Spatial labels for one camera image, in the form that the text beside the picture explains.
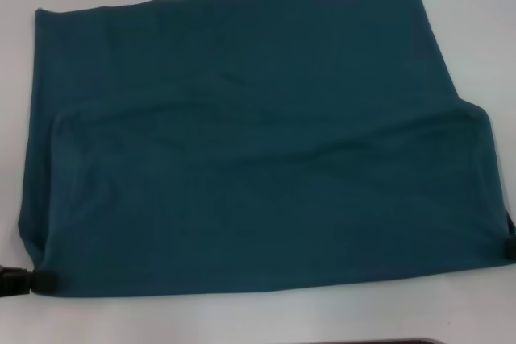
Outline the teal FREE print T-shirt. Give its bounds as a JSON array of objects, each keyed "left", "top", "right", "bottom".
[{"left": 16, "top": 0, "right": 516, "bottom": 296}]

